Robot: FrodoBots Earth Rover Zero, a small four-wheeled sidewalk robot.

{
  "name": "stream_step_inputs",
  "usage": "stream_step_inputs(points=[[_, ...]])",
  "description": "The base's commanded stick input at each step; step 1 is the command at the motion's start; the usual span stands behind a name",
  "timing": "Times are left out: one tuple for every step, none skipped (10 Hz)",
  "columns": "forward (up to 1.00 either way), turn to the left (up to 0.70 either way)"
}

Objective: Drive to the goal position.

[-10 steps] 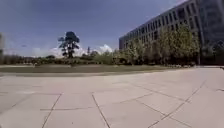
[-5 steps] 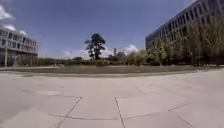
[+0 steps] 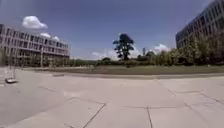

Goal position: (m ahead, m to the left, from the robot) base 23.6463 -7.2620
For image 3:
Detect row of green trees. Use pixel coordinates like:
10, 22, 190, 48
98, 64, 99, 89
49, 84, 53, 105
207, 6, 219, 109
134, 33, 224, 67

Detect low dark object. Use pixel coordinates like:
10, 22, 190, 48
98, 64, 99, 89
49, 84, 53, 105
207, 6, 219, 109
4, 77, 18, 84

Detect grass lawn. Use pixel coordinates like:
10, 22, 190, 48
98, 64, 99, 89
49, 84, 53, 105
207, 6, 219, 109
33, 65, 224, 76

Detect pale concrete slab plaza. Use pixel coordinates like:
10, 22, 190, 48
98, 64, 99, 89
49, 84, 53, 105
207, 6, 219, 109
0, 68, 224, 128

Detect tall dark building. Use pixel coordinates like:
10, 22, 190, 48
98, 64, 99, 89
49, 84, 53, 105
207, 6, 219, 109
175, 0, 224, 64

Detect tall dark tree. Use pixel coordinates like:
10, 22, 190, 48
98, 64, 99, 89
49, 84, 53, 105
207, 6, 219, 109
112, 33, 136, 62

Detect white building with grid windows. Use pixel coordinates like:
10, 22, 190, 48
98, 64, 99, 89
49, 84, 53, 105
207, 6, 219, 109
0, 23, 72, 68

